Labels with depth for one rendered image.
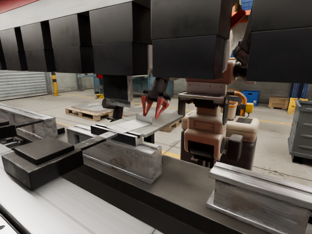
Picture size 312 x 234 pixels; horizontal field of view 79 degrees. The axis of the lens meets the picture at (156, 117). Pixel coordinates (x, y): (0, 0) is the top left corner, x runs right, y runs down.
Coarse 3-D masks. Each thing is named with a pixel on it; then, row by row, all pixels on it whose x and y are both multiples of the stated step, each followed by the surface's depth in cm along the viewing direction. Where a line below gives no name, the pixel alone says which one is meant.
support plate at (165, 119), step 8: (152, 112) 83; (120, 120) 71; (152, 120) 71; (160, 120) 71; (168, 120) 71; (176, 120) 73; (144, 128) 62; (152, 128) 62; (160, 128) 64; (144, 136) 57
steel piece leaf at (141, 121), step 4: (136, 116) 72; (140, 116) 70; (144, 116) 69; (132, 120) 70; (136, 120) 70; (140, 120) 70; (144, 120) 69; (148, 120) 67; (116, 124) 66; (120, 124) 66; (124, 124) 66; (128, 124) 66; (132, 124) 66; (136, 124) 66; (140, 124) 66; (144, 124) 66; (148, 124) 66; (124, 128) 62; (128, 128) 62; (132, 128) 62; (136, 128) 62
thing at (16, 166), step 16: (32, 144) 41; (48, 144) 41; (64, 144) 41; (80, 144) 49; (96, 144) 50; (16, 160) 37; (32, 160) 36; (48, 160) 37; (64, 160) 38; (80, 160) 42; (16, 176) 37; (32, 176) 34; (48, 176) 36
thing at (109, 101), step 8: (104, 80) 58; (112, 80) 56; (120, 80) 54; (128, 80) 53; (104, 88) 58; (112, 88) 56; (120, 88) 55; (128, 88) 53; (104, 96) 59; (112, 96) 57; (120, 96) 55; (128, 96) 54; (112, 104) 59; (120, 104) 57; (128, 104) 56
